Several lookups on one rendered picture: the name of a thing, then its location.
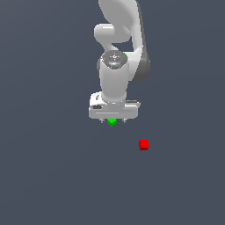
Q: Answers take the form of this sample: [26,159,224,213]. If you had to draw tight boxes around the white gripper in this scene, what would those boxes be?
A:
[88,91,142,124]

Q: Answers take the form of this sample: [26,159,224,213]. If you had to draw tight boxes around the green cube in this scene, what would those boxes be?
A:
[106,118,118,127]

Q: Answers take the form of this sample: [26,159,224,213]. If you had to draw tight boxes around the red cube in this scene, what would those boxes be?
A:
[138,139,150,151]

